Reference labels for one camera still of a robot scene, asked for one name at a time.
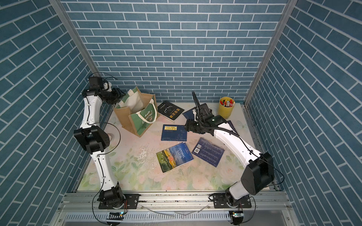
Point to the dark blue book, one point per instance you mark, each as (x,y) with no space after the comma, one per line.
(232,126)
(208,152)
(174,133)
(190,114)

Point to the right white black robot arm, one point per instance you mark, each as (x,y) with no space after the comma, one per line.
(258,167)

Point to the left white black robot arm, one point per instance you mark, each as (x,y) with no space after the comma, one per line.
(95,141)

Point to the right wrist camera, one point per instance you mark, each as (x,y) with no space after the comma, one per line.
(205,112)

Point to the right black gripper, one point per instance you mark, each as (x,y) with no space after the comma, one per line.
(190,126)

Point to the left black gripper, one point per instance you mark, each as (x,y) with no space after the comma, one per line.
(117,92)

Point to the black book orange title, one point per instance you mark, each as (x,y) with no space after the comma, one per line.
(170,110)

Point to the colourful landscape cover book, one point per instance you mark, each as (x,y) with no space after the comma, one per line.
(174,157)

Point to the tan canvas tote bag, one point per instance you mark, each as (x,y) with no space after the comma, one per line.
(137,111)

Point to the yellow pen cup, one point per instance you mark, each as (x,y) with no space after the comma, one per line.
(225,107)

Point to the aluminium front rail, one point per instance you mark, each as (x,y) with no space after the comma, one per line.
(178,208)

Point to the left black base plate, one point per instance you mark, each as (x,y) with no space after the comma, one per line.
(129,201)

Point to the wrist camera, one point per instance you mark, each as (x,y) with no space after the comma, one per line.
(99,83)
(205,112)

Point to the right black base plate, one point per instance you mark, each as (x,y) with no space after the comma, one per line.
(223,201)

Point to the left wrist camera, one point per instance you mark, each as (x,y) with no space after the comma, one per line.
(99,83)

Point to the clear tape roll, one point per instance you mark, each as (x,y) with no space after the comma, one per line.
(110,136)

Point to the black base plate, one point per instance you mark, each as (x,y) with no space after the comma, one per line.
(223,201)
(129,201)

